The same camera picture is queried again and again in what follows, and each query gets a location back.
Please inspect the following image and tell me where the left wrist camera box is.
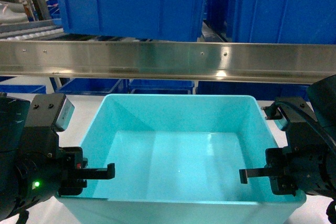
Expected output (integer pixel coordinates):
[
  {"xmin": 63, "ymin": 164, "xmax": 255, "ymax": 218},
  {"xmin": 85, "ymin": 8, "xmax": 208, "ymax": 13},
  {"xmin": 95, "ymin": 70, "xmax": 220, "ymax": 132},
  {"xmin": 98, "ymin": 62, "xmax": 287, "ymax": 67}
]
[{"xmin": 25, "ymin": 93, "xmax": 75, "ymax": 132}]

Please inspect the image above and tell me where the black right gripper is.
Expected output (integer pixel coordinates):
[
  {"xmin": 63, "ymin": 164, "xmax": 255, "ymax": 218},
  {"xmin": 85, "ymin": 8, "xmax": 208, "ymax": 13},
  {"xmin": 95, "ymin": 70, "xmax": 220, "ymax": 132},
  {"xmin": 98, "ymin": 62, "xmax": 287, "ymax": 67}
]
[{"xmin": 239, "ymin": 129, "xmax": 335, "ymax": 197}]

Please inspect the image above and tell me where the light turquoise plastic bin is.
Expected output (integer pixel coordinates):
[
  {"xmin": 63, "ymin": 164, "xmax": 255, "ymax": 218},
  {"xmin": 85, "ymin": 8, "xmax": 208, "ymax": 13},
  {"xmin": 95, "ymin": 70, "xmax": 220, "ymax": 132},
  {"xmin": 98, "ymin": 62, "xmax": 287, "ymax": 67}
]
[{"xmin": 59, "ymin": 94, "xmax": 306, "ymax": 223}]

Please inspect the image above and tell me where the large blue bin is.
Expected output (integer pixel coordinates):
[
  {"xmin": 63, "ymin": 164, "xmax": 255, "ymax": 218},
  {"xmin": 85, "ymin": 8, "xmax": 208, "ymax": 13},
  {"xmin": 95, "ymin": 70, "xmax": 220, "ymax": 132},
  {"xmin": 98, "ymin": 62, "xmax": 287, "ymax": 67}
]
[
  {"xmin": 58, "ymin": 0, "xmax": 205, "ymax": 42},
  {"xmin": 206, "ymin": 0, "xmax": 335, "ymax": 45}
]

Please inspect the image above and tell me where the stainless steel shelf rail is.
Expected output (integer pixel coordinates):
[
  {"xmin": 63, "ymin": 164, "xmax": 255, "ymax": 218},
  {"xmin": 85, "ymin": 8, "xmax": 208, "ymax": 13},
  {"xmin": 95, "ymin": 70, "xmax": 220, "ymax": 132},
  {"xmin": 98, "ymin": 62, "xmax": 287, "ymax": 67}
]
[{"xmin": 1, "ymin": 41, "xmax": 335, "ymax": 84}]

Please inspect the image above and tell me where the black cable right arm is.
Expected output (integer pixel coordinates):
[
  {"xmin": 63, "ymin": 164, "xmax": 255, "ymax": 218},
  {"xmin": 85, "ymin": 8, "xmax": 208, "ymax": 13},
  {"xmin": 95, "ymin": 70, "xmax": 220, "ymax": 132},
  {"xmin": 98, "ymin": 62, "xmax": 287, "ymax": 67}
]
[{"xmin": 272, "ymin": 102, "xmax": 336, "ymax": 156}]

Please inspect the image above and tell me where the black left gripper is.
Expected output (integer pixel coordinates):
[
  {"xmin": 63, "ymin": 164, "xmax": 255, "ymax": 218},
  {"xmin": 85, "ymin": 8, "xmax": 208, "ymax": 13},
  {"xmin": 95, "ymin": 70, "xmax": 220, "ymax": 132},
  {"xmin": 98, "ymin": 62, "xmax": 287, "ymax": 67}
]
[{"xmin": 15, "ymin": 126, "xmax": 116, "ymax": 202}]

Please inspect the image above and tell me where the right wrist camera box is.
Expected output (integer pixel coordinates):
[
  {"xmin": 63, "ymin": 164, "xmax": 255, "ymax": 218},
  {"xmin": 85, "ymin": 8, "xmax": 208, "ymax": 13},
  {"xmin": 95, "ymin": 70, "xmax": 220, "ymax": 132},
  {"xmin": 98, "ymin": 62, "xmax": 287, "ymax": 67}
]
[{"xmin": 261, "ymin": 97, "xmax": 317, "ymax": 131}]

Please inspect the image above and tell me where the large blue bin centre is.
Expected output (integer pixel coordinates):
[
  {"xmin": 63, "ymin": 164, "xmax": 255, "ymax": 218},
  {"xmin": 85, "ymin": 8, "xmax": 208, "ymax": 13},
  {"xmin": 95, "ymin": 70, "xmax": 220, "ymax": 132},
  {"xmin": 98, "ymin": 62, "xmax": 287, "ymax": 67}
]
[{"xmin": 206, "ymin": 0, "xmax": 335, "ymax": 45}]

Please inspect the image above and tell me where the large blue bin left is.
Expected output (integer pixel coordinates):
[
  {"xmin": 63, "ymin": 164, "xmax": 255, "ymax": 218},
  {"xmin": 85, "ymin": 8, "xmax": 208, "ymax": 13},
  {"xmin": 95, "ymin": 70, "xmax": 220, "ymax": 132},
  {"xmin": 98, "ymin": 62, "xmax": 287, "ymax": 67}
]
[{"xmin": 58, "ymin": 0, "xmax": 205, "ymax": 42}]

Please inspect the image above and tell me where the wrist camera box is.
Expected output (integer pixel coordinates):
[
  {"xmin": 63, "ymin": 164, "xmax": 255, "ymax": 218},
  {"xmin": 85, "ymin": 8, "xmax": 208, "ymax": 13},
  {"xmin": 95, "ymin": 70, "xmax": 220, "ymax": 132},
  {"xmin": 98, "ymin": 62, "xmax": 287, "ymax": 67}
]
[
  {"xmin": 25, "ymin": 93, "xmax": 75, "ymax": 132},
  {"xmin": 261, "ymin": 97, "xmax": 317, "ymax": 131}
]

